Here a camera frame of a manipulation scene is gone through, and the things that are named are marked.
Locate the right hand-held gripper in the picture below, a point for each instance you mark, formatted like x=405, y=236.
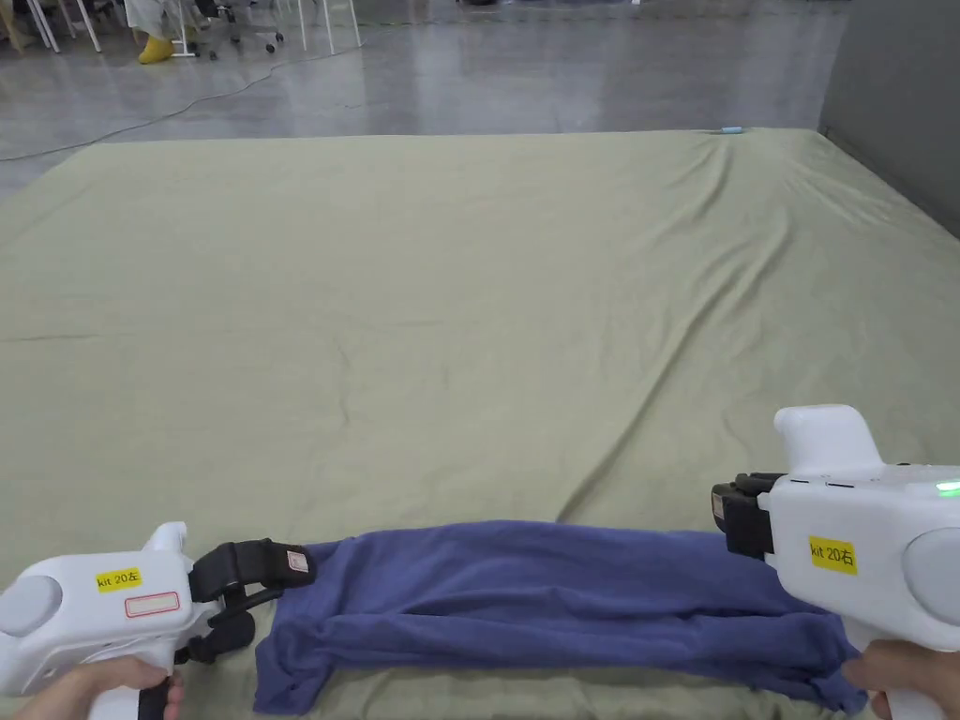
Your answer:
x=862, y=540

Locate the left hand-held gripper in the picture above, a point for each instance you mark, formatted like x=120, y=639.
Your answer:
x=82, y=615

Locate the dark blue shirt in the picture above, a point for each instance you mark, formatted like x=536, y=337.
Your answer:
x=540, y=592

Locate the person's left hand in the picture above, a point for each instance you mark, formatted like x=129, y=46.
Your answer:
x=67, y=694

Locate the person's right hand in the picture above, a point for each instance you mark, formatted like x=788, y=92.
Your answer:
x=907, y=667

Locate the bed with pale green sheet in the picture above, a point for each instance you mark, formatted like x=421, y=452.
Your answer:
x=420, y=315

